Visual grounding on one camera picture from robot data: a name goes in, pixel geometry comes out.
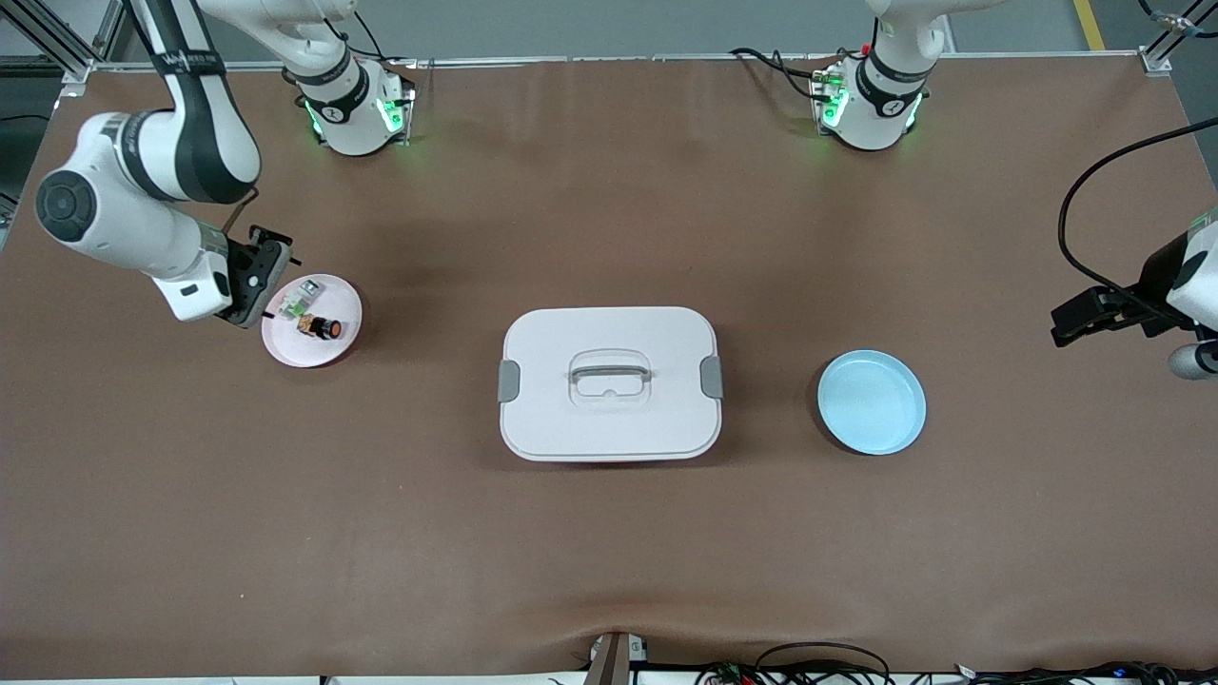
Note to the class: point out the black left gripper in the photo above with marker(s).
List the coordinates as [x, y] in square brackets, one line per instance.
[1157, 278]

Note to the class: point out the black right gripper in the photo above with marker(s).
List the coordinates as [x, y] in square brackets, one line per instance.
[267, 264]

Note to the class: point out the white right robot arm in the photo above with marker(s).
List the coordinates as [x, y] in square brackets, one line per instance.
[114, 219]

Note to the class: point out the pink round plate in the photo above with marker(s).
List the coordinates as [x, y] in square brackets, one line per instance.
[314, 352]

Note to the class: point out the light blue round plate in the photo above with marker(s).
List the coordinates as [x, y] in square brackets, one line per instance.
[871, 404]

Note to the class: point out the grey box latch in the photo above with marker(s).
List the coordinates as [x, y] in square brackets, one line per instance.
[712, 378]
[509, 381]

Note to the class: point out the white lidded storage box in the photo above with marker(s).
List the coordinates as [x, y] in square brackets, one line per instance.
[542, 428]

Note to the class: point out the metal table edge strip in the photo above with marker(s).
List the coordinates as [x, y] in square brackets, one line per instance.
[618, 59]

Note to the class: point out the green push-button switch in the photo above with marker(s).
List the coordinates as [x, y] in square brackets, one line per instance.
[300, 304]

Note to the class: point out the aluminium frame corner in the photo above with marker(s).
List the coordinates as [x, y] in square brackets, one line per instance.
[1156, 62]
[67, 52]

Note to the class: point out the brown camera mount post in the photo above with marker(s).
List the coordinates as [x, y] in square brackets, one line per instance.
[614, 661]

